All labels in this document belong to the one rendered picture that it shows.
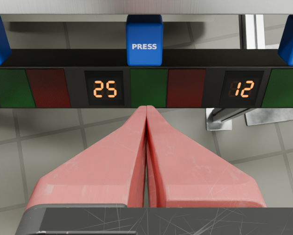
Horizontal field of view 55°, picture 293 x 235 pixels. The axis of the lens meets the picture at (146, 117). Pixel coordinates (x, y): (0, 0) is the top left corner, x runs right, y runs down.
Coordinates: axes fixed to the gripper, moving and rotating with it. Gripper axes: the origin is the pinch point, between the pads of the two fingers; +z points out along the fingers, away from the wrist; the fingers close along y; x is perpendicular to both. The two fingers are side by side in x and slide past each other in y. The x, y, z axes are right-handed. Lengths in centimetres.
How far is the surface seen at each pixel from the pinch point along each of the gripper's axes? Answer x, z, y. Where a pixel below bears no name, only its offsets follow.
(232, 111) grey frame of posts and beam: 31, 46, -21
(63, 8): -3.3, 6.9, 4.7
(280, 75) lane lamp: 2.6, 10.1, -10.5
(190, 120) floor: 45, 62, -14
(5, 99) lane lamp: 4.9, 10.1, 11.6
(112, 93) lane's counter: 4.3, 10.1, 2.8
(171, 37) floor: 25, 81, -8
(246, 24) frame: 11, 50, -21
